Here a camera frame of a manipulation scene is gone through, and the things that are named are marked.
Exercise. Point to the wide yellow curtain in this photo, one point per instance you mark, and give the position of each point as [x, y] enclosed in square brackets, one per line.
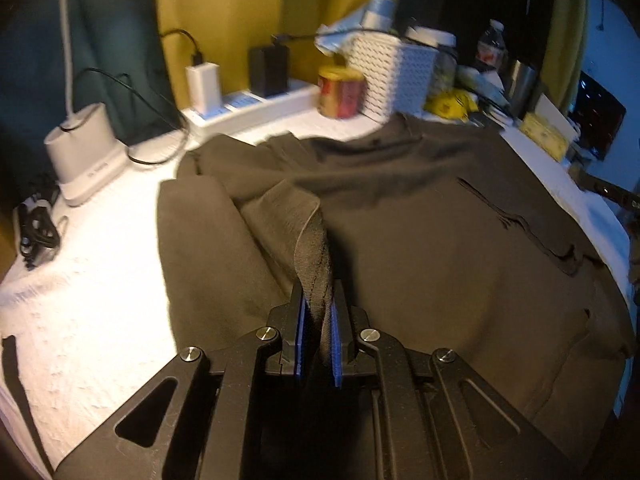
[225, 5]

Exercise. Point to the white tissue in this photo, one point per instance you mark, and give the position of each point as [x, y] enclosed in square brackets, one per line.
[340, 30]

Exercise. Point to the white charger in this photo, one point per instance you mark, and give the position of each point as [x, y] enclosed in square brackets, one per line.
[204, 87]

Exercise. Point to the black charger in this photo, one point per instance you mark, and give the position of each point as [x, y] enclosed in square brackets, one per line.
[269, 70]

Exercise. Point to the dark monitor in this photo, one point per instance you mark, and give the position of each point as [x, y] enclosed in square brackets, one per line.
[600, 110]

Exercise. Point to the red yellow can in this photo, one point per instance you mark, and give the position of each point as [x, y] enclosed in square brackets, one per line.
[342, 92]

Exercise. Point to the pale plastic packet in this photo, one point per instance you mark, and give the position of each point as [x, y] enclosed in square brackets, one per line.
[480, 80]

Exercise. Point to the dark brown shirt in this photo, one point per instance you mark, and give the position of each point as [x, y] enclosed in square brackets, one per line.
[425, 220]

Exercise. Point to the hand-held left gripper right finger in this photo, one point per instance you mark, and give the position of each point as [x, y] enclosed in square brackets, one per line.
[336, 355]

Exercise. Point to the clear water bottle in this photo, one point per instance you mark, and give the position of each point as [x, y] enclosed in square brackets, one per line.
[491, 50]

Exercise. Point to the white perforated basket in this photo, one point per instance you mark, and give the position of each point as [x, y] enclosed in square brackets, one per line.
[395, 75]

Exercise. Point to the steel cup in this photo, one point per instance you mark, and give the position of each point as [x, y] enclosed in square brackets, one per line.
[520, 82]

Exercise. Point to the teal curtain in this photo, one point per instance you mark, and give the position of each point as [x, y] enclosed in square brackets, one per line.
[115, 25]

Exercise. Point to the yellow snack packet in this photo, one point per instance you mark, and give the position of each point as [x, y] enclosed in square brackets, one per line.
[450, 105]

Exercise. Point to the white power strip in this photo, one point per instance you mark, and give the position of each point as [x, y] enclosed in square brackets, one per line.
[250, 110]

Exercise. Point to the narrow yellow curtain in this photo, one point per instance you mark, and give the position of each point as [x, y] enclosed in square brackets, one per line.
[565, 20]

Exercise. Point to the white desk lamp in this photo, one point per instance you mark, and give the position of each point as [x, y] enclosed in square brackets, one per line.
[80, 145]

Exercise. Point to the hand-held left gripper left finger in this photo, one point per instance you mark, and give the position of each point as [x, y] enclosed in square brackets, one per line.
[300, 340]

